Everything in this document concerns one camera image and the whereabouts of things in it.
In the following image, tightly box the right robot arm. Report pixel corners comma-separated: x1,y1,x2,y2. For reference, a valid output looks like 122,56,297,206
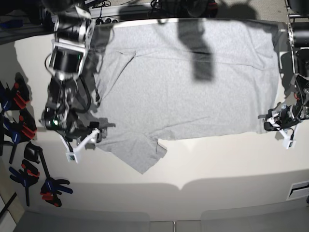
39,3,108,144

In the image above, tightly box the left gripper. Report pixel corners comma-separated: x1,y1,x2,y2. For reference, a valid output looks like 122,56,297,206
264,105,300,131

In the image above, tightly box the black bar clamp long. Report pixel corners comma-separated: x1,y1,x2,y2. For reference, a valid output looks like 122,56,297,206
24,142,73,207

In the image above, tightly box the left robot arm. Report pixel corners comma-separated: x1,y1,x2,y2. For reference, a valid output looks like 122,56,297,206
264,0,309,131

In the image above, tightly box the grey T-shirt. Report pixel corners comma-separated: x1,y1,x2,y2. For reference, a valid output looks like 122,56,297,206
91,19,280,174

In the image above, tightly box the blue red clamp lower left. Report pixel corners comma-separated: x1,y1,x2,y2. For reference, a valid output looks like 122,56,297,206
9,159,40,207

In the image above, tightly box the blue red clamp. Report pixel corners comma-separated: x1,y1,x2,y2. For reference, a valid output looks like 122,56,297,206
1,108,37,164
9,159,40,207
0,77,30,115

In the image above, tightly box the blue red clamp top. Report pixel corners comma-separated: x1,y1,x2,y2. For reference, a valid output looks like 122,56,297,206
0,77,30,115

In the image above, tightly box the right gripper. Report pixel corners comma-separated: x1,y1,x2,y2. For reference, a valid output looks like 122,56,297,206
61,118,109,145

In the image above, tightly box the white vent plate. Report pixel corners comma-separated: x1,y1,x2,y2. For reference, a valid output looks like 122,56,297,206
286,180,309,201

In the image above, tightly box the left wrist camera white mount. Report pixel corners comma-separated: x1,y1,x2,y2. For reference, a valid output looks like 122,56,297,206
275,123,299,149

